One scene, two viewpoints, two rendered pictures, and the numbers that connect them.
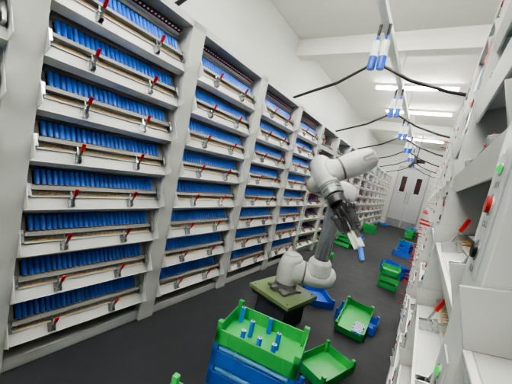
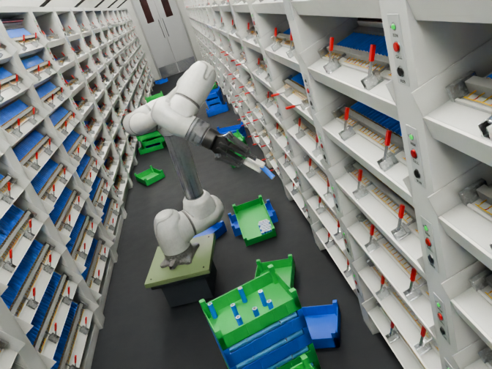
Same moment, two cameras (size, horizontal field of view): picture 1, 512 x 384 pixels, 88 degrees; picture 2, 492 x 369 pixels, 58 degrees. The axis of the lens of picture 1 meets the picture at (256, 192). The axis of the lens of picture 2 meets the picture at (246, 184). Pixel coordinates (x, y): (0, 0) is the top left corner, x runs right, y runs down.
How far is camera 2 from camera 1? 0.64 m
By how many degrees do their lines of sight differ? 37
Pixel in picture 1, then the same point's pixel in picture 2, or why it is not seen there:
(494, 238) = (429, 173)
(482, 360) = (446, 217)
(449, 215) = (319, 99)
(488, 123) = not seen: hidden behind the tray
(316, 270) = (201, 211)
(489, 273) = (433, 187)
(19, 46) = not seen: outside the picture
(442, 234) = (323, 118)
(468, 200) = not seen: hidden behind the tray
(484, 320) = (439, 203)
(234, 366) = (252, 348)
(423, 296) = (335, 171)
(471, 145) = (304, 34)
